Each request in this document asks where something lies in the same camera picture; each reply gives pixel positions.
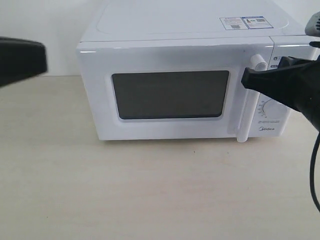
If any white microwave door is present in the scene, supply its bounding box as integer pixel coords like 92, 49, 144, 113
76, 37, 274, 143

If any lower white control knob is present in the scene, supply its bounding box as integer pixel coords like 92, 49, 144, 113
262, 99, 289, 120

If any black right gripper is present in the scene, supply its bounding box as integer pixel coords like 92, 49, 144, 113
241, 41, 320, 130

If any blue white info sticker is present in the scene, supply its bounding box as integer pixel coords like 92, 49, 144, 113
219, 16, 274, 30

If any white microwave oven body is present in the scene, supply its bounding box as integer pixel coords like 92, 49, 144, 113
76, 0, 315, 142

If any black right camera cable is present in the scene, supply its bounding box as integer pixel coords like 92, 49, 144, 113
308, 132, 320, 211

